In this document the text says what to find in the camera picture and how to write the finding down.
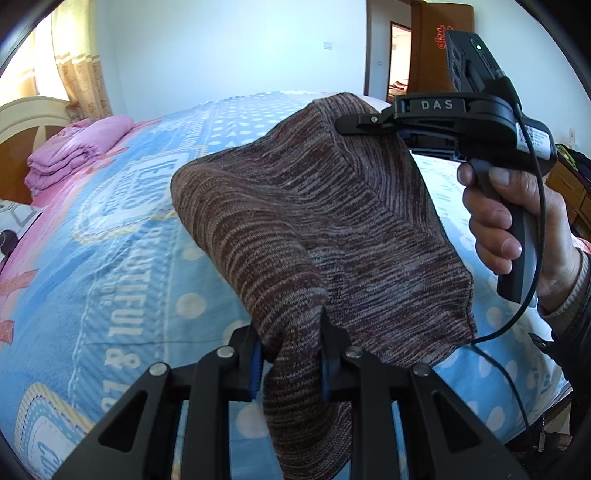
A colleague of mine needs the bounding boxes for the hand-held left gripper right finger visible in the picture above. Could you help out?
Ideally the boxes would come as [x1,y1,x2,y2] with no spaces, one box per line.
[318,314,529,480]

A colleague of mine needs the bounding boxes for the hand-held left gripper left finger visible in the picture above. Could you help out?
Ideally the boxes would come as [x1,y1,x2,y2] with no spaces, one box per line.
[54,325,266,480]

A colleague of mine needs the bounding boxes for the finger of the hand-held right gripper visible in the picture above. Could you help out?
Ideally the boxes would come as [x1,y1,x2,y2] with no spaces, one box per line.
[398,129,463,161]
[336,93,469,136]

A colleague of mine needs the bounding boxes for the brown knit sweater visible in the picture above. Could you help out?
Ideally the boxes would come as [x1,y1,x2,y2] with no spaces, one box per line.
[170,92,478,480]

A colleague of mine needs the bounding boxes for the person's right forearm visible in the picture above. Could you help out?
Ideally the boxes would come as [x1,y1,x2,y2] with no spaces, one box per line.
[538,247,591,409]

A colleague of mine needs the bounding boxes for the person's right hand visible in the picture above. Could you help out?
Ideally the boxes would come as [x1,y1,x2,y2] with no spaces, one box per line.
[457,161,586,315]

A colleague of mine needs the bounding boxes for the brown wooden door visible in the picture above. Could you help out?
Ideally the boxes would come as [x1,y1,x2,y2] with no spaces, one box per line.
[409,2,476,100]

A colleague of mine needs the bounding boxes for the wooden cabinet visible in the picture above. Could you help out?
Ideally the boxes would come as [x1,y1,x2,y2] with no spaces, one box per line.
[545,159,591,241]

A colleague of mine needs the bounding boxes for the blue printed polka-dot blanket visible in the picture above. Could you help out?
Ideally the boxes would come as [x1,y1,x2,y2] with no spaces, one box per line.
[0,90,573,480]

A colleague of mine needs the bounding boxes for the grey patterned pillow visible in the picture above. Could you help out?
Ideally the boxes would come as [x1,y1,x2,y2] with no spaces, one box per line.
[0,198,44,273]

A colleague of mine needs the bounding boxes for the folded pink quilt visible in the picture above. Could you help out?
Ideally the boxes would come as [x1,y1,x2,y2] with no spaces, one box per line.
[25,115,134,191]

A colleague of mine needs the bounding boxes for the beige patterned curtain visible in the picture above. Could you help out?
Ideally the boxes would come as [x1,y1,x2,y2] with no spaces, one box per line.
[51,0,115,124]

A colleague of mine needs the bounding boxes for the cream and wood headboard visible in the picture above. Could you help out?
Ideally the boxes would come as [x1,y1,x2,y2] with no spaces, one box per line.
[0,96,72,204]

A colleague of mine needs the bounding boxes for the black cable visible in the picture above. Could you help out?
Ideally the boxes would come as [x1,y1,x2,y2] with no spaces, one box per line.
[468,69,548,432]

